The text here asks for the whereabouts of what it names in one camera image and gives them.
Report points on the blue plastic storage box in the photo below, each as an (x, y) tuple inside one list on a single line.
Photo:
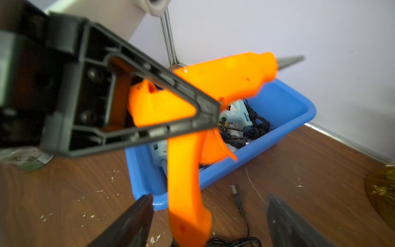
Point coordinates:
[(282, 106)]

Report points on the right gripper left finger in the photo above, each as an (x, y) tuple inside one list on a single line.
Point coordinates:
[(131, 229)]

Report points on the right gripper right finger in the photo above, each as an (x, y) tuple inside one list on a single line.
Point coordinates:
[(289, 229)]

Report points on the mint glue gun with stick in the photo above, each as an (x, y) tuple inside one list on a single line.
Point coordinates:
[(158, 152)]

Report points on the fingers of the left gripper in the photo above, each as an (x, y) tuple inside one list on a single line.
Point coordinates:
[(114, 96)]

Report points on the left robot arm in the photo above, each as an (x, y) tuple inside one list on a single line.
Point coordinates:
[(117, 12)]

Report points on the potted green plant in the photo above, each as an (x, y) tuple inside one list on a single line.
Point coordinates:
[(380, 190)]

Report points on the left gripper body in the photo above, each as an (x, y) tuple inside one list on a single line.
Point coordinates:
[(32, 74)]

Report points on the orange glue gun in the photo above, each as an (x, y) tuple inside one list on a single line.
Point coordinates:
[(183, 107)]

